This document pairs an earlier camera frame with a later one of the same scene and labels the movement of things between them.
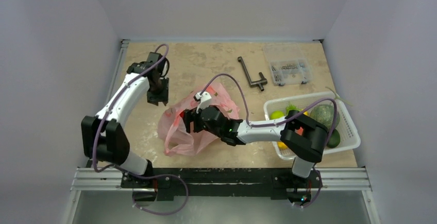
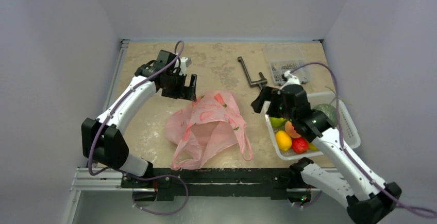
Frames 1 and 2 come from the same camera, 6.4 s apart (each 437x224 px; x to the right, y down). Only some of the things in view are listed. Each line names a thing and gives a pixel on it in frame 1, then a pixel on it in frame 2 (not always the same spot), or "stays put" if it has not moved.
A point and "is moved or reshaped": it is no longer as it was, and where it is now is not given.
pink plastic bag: x=171 y=127 is moved or reshaped
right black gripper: x=195 y=121 to x=273 y=99
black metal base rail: x=217 y=184 stays put
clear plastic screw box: x=288 y=64 stays put
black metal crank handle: x=262 y=81 stays put
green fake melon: x=325 y=114 stays put
